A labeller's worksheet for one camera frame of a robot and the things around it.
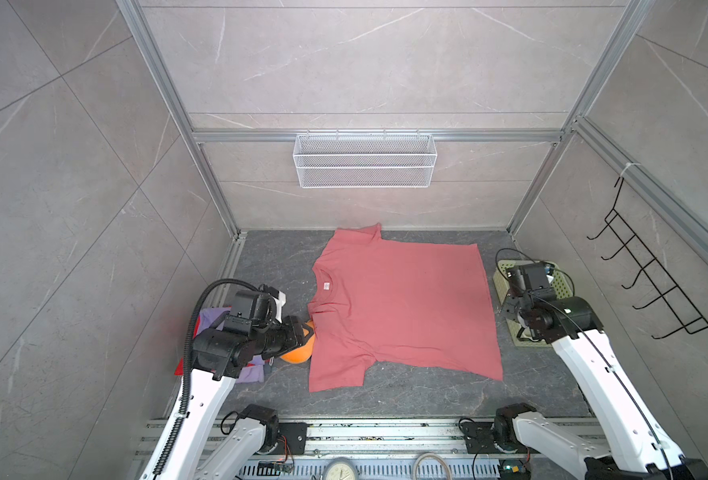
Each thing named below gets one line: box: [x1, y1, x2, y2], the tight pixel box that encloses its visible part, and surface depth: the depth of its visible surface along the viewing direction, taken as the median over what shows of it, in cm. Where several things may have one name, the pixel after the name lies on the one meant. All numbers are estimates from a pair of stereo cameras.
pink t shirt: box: [308, 223, 503, 393], surface depth 93 cm
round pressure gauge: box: [323, 457, 358, 480], surface depth 67 cm
